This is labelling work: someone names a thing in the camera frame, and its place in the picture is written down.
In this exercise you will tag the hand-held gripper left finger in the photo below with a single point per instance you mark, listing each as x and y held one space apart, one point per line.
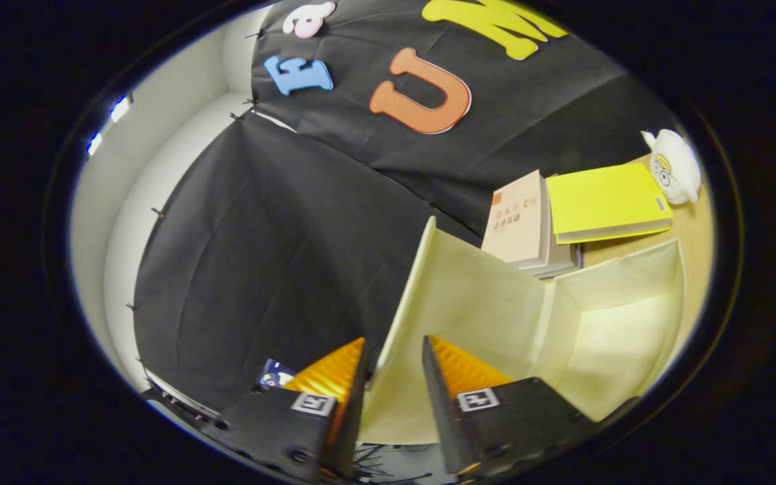
351 424

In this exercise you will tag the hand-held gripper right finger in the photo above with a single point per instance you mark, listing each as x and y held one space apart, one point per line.
438 417

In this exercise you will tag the grey-green fabric storage box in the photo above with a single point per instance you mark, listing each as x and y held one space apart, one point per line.
469 316

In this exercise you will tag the black backdrop cloth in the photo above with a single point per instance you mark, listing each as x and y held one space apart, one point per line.
260 256

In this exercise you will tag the beige book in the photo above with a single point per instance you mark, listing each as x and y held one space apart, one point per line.
516 222

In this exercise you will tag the yellow book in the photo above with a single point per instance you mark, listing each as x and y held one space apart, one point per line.
603 199

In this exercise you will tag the white plush toy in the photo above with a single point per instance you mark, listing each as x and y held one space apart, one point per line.
677 168

